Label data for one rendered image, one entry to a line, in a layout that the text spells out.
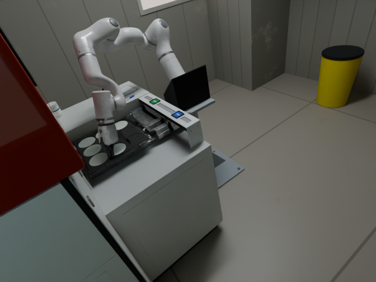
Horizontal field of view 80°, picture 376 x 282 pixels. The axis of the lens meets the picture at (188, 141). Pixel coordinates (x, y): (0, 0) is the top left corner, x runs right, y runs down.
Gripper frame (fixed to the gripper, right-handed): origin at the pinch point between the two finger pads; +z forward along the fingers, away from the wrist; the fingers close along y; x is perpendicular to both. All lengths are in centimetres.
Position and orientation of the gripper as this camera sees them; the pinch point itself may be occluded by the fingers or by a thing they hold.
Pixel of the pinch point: (110, 153)
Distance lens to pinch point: 123.7
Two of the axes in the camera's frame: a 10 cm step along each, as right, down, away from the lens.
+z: 0.6, 9.7, 2.4
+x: -9.5, -0.2, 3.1
